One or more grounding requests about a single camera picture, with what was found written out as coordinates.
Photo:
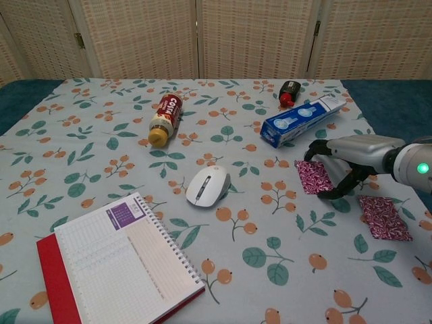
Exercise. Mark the blue toothpaste box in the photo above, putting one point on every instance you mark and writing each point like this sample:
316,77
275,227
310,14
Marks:
297,121

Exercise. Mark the black bottle red cap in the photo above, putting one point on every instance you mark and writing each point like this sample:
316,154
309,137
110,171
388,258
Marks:
290,88

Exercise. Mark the floral print tablecloth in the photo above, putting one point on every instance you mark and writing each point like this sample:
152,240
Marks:
236,152

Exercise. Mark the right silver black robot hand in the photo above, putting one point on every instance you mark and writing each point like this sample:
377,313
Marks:
361,152

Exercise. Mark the Costa coffee bottle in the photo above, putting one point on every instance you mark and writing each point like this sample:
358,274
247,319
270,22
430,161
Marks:
167,114

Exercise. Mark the white computer mouse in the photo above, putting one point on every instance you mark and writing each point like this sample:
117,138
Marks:
206,185

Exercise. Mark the spiral notebook red cover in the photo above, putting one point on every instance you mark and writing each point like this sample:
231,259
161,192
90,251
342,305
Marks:
118,263

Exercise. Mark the bamboo folding screen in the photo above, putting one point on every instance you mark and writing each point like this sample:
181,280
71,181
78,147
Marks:
145,33

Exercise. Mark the brass screen hinge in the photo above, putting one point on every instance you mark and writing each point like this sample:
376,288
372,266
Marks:
317,28
79,40

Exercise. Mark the purple patterned card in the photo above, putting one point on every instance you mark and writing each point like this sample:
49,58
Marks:
384,219
310,175

